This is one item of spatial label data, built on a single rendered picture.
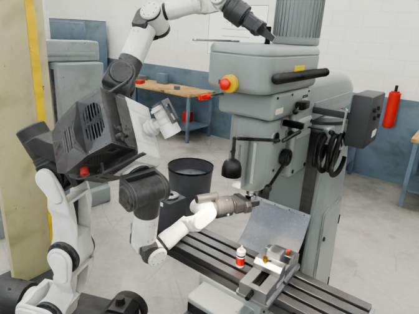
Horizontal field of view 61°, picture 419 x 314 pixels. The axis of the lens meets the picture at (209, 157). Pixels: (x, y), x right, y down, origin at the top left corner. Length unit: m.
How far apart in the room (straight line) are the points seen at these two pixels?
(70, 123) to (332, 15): 4.93
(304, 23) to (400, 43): 4.04
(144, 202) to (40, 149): 0.48
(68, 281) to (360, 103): 1.37
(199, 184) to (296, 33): 2.20
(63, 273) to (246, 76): 1.05
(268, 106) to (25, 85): 1.83
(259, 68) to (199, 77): 5.82
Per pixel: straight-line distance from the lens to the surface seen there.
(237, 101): 1.34
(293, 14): 1.54
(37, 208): 2.95
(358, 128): 1.51
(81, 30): 8.54
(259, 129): 1.35
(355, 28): 5.66
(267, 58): 1.18
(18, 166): 2.78
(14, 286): 1.97
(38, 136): 1.44
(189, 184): 3.42
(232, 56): 1.22
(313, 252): 2.02
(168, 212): 1.81
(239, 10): 1.39
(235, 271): 1.67
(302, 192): 1.86
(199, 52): 6.98
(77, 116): 1.22
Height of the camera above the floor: 1.92
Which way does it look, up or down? 20 degrees down
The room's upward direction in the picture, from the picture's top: 3 degrees clockwise
